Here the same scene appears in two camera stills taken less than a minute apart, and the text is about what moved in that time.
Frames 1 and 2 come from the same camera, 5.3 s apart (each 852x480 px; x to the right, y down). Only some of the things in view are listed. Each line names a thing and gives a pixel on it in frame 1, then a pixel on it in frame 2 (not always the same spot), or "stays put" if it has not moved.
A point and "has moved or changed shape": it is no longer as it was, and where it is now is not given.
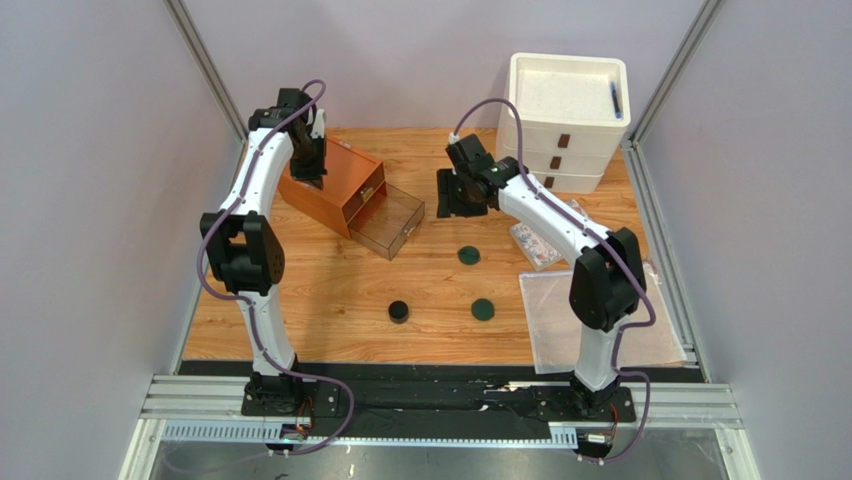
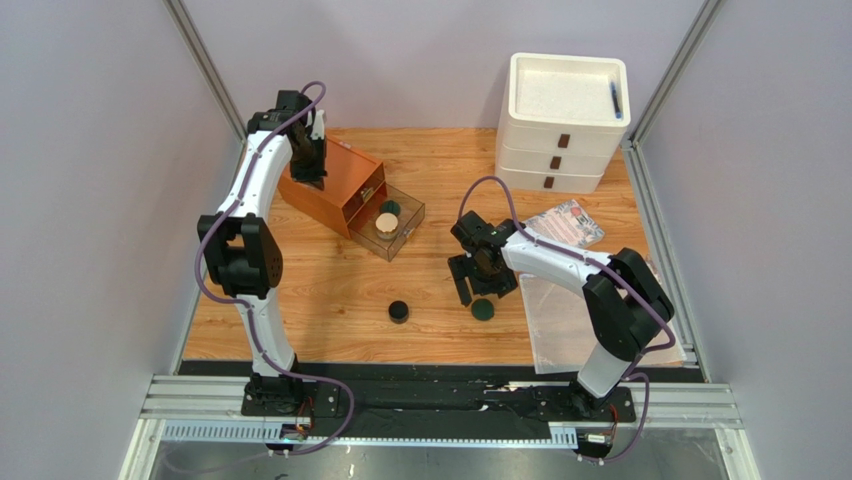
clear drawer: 386,220 stays put
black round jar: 398,312 stays put
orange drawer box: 353,178 stays put
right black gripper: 456,191 → 480,277
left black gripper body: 309,163 stays put
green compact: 469,255 has moved or changed shape
